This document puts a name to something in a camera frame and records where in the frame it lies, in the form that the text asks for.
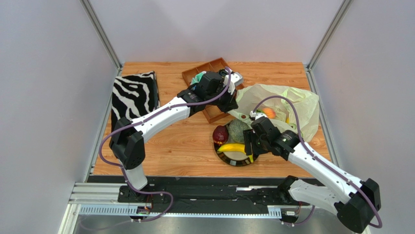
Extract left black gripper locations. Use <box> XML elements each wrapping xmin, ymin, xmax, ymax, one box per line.
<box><xmin>206</xmin><ymin>83</ymin><xmax>239</xmax><ymax>115</ymax></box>

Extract orange fruit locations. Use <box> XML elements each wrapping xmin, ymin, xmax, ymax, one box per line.
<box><xmin>262</xmin><ymin>107</ymin><xmax>276</xmax><ymax>119</ymax></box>

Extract green cantaloupe melon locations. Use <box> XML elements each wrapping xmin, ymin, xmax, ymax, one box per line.
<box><xmin>227</xmin><ymin>119</ymin><xmax>252</xmax><ymax>143</ymax></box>

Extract yellow banana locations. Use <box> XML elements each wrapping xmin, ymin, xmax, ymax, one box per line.
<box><xmin>217</xmin><ymin>143</ymin><xmax>254</xmax><ymax>163</ymax></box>

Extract dark red apple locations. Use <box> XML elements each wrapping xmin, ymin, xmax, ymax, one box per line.
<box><xmin>212</xmin><ymin>125</ymin><xmax>229</xmax><ymax>145</ymax></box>

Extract pale green plastic bag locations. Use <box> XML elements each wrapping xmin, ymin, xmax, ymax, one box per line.
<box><xmin>229</xmin><ymin>84</ymin><xmax>320</xmax><ymax>142</ymax></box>

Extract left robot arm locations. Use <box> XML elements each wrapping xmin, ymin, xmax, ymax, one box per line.
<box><xmin>109</xmin><ymin>70</ymin><xmax>244</xmax><ymax>190</ymax></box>

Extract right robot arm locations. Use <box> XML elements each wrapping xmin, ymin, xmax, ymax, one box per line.
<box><xmin>244</xmin><ymin>117</ymin><xmax>382</xmax><ymax>234</ymax></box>

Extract brown wooden divider tray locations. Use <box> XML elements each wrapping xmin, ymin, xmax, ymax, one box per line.
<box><xmin>182</xmin><ymin>58</ymin><xmax>244</xmax><ymax>123</ymax></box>

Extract dark blue patterned sock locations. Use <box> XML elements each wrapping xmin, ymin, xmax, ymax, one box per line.
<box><xmin>217</xmin><ymin>69</ymin><xmax>228</xmax><ymax>78</ymax></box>

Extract black fruit plate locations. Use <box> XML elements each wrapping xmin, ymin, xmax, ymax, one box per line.
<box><xmin>213</xmin><ymin>123</ymin><xmax>258</xmax><ymax>167</ymax></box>

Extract teal white socks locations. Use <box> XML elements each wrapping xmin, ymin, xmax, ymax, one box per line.
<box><xmin>190</xmin><ymin>71</ymin><xmax>206</xmax><ymax>85</ymax></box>

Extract zebra pattern cloth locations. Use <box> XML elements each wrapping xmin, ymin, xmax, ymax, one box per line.
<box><xmin>111</xmin><ymin>71</ymin><xmax>161</xmax><ymax>131</ymax></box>

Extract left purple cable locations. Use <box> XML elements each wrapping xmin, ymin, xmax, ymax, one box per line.
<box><xmin>98</xmin><ymin>67</ymin><xmax>232</xmax><ymax>224</ymax></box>

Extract purple cable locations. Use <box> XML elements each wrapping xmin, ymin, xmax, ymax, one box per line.
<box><xmin>98</xmin><ymin>67</ymin><xmax>232</xmax><ymax>224</ymax></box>
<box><xmin>253</xmin><ymin>95</ymin><xmax>383</xmax><ymax>229</ymax></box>

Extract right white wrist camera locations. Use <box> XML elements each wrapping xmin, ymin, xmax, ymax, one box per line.
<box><xmin>249</xmin><ymin>111</ymin><xmax>268</xmax><ymax>121</ymax></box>

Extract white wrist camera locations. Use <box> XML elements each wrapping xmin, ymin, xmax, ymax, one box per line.
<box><xmin>224</xmin><ymin>67</ymin><xmax>244</xmax><ymax>94</ymax></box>
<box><xmin>249</xmin><ymin>111</ymin><xmax>268</xmax><ymax>121</ymax></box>

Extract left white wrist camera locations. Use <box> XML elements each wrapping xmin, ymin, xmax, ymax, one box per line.
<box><xmin>224</xmin><ymin>67</ymin><xmax>244</xmax><ymax>94</ymax></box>

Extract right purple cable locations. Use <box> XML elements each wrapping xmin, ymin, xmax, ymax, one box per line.
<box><xmin>253</xmin><ymin>95</ymin><xmax>383</xmax><ymax>229</ymax></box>

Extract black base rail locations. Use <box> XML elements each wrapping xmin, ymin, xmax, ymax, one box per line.
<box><xmin>70</xmin><ymin>176</ymin><xmax>301</xmax><ymax>218</ymax></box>

